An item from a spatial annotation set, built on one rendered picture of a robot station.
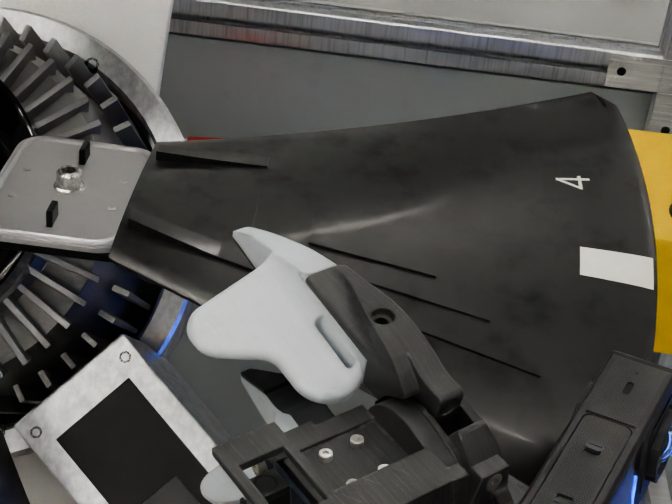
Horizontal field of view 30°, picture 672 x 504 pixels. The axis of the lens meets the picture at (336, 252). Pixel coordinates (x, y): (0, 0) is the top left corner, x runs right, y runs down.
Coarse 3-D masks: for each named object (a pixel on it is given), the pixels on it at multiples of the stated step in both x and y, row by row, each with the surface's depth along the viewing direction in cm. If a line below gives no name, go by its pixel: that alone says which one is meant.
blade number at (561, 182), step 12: (540, 168) 58; (552, 168) 58; (564, 168) 58; (576, 168) 58; (588, 168) 58; (552, 180) 57; (564, 180) 57; (576, 180) 57; (588, 180) 57; (600, 180) 57; (552, 192) 57; (564, 192) 57; (576, 192) 57; (588, 192) 57; (600, 192) 57
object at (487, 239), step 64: (384, 128) 60; (448, 128) 60; (512, 128) 60; (576, 128) 60; (192, 192) 55; (256, 192) 55; (320, 192) 56; (384, 192) 56; (448, 192) 56; (512, 192) 57; (640, 192) 57; (128, 256) 51; (192, 256) 52; (384, 256) 52; (448, 256) 53; (512, 256) 54; (576, 256) 54; (448, 320) 51; (512, 320) 51; (576, 320) 52; (640, 320) 52; (512, 384) 50; (576, 384) 50; (512, 448) 48
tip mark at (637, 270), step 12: (588, 252) 54; (600, 252) 54; (612, 252) 54; (588, 264) 54; (600, 264) 54; (612, 264) 54; (624, 264) 54; (636, 264) 54; (648, 264) 54; (600, 276) 53; (612, 276) 54; (624, 276) 54; (636, 276) 54; (648, 276) 54; (648, 288) 53
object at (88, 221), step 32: (32, 160) 57; (64, 160) 58; (96, 160) 58; (128, 160) 58; (0, 192) 55; (32, 192) 55; (96, 192) 56; (128, 192) 56; (0, 224) 53; (32, 224) 53; (64, 224) 53; (96, 224) 53
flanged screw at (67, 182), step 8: (64, 168) 55; (72, 168) 55; (56, 176) 55; (64, 176) 55; (72, 176) 55; (80, 176) 55; (56, 184) 55; (64, 184) 55; (72, 184) 55; (80, 184) 55; (64, 192) 55; (72, 192) 55
